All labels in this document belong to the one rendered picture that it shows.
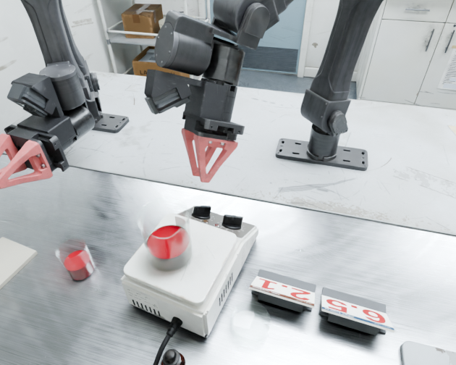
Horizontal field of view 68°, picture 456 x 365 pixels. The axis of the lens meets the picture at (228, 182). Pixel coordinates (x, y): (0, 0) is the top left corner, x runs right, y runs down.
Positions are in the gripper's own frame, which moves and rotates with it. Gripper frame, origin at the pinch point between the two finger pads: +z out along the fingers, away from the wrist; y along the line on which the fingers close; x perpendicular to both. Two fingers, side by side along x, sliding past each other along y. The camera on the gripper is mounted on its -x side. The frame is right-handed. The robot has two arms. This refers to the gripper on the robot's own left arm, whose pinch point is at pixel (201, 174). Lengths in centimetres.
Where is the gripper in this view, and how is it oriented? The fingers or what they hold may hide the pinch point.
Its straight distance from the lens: 54.9
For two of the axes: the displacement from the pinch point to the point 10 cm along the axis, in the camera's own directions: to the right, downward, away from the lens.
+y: 4.4, 3.0, -8.4
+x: 8.7, 0.7, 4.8
